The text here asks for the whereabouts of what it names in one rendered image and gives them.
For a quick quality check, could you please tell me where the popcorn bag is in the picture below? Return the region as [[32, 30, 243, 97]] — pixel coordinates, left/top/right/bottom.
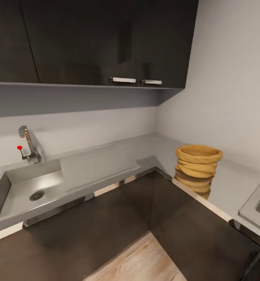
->
[[175, 144, 223, 178]]

